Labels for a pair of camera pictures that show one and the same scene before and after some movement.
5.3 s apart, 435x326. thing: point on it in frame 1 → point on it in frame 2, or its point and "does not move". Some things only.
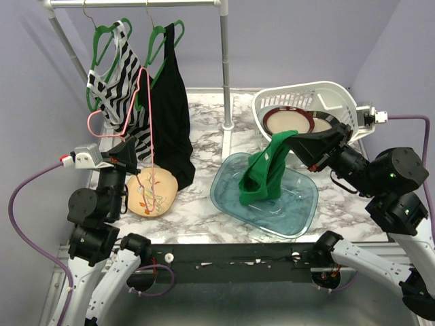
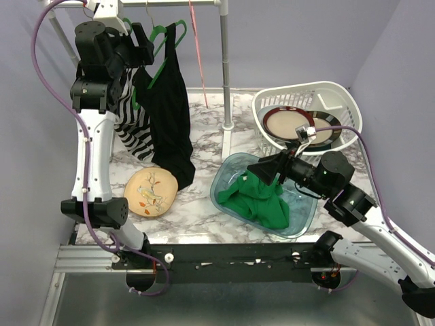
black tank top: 164,92 does not move
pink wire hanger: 122,133 → 195,26
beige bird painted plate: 152,191 does not move
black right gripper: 316,149 → 267,168
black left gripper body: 113,180 → 125,52
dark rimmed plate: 322,121 does not move
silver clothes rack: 49,8 does not move
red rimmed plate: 287,118 does not move
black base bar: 228,263 does not move
